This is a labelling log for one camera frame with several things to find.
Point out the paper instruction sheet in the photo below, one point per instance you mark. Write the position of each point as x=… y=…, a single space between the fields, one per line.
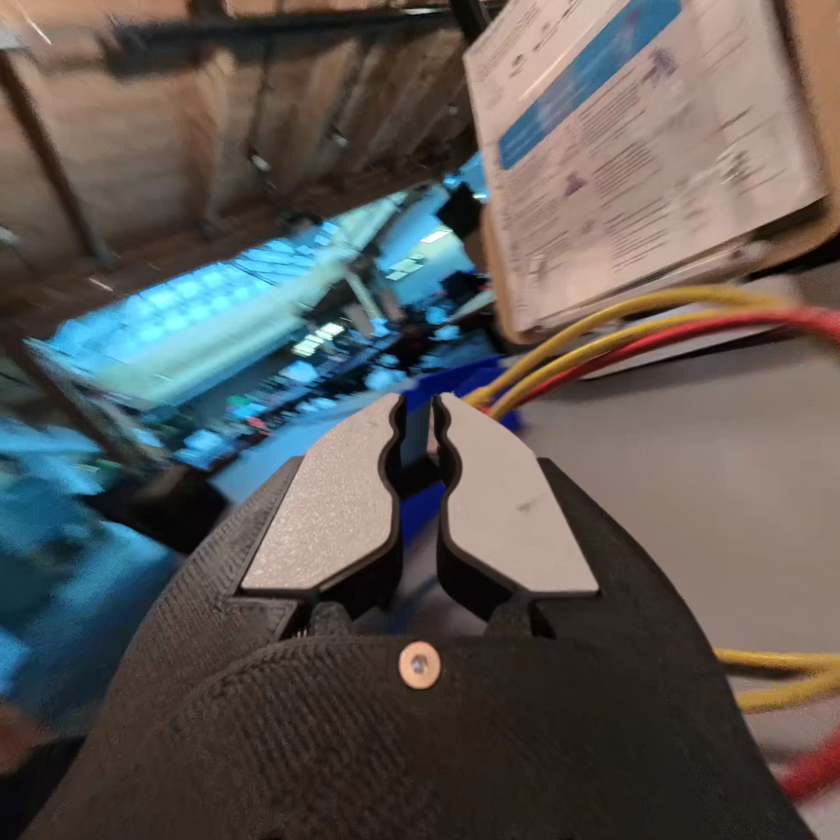
x=623 y=164

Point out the grey desk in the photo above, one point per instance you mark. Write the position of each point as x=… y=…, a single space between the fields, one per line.
x=656 y=492

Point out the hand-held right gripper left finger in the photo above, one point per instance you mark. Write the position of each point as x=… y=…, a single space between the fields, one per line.
x=328 y=512

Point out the blue plastic bin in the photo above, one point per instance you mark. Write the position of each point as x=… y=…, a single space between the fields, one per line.
x=472 y=377

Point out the wooden instruction board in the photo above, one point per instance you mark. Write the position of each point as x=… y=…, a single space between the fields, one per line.
x=820 y=65

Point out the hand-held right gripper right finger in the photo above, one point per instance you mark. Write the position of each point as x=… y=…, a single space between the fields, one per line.
x=512 y=525

